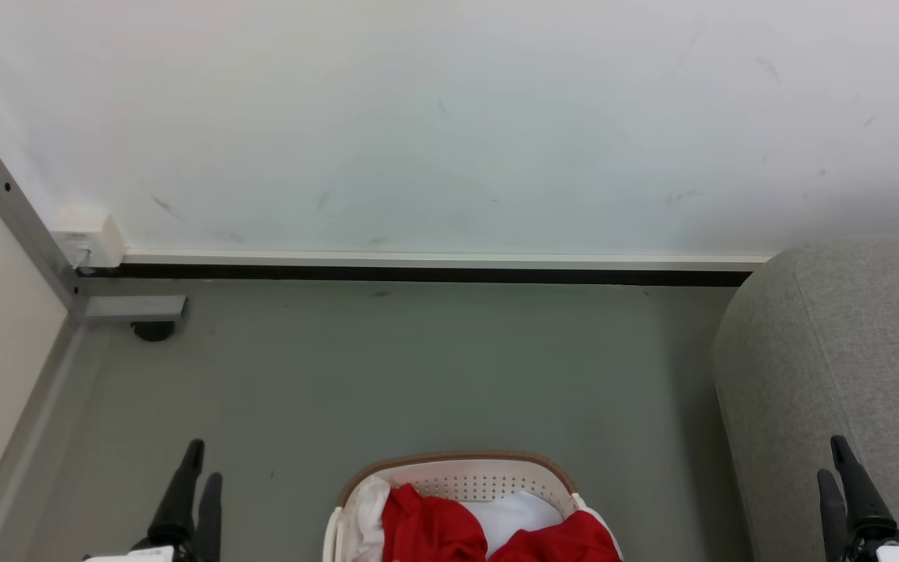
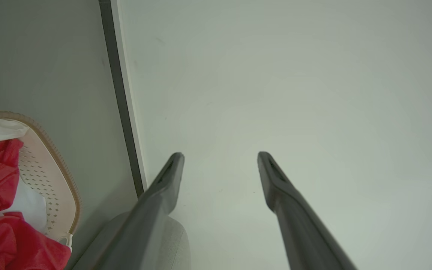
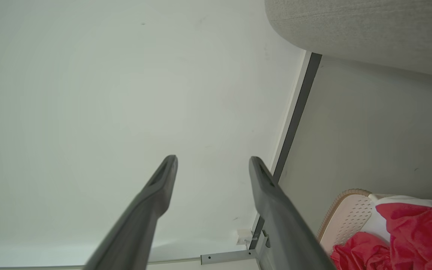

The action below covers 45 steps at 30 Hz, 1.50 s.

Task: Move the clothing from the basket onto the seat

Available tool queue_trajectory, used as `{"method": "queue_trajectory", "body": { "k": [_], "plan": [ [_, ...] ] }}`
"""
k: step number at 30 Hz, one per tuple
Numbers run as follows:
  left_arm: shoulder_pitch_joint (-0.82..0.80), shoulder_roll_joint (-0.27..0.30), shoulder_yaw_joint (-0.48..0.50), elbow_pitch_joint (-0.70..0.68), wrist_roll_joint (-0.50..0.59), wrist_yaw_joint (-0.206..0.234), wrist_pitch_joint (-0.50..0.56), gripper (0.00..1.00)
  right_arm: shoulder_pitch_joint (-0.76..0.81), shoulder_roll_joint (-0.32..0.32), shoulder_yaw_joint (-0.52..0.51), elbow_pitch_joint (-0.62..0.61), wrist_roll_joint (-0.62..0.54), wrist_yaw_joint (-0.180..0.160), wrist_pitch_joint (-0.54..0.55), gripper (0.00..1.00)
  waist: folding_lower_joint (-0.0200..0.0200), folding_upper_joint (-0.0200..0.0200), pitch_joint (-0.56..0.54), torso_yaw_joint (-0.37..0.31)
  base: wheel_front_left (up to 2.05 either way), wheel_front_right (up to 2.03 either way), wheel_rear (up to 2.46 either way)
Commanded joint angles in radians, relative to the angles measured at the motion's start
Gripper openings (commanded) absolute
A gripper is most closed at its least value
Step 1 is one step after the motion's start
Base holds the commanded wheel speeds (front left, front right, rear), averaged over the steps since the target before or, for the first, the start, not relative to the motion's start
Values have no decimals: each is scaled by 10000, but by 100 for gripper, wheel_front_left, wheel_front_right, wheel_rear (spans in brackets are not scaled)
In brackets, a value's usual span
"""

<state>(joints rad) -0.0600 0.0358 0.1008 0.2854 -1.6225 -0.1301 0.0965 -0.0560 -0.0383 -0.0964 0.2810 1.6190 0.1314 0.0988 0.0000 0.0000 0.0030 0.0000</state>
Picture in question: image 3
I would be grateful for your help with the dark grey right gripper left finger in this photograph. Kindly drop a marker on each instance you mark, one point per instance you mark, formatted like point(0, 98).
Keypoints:
point(141, 217)

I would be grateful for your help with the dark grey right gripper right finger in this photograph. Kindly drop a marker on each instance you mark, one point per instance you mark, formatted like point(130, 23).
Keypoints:
point(279, 225)

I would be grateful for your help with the red garment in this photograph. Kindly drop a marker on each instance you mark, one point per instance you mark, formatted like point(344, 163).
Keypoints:
point(418, 232)

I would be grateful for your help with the grey metal partition foot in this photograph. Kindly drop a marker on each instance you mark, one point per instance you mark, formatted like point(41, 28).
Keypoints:
point(264, 240)

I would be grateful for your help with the white garment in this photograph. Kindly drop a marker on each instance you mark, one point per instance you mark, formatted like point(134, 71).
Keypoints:
point(379, 225)

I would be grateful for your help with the black partition bottom strip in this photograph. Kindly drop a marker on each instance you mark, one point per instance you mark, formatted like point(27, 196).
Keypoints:
point(298, 112)

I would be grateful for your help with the grey fabric sofa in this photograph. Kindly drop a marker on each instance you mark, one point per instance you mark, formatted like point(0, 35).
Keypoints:
point(369, 30)

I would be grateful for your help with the white wall socket box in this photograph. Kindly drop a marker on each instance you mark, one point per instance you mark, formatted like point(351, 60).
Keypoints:
point(244, 236)

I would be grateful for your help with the grey perforated metal post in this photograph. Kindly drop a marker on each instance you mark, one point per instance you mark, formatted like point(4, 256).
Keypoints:
point(227, 257)

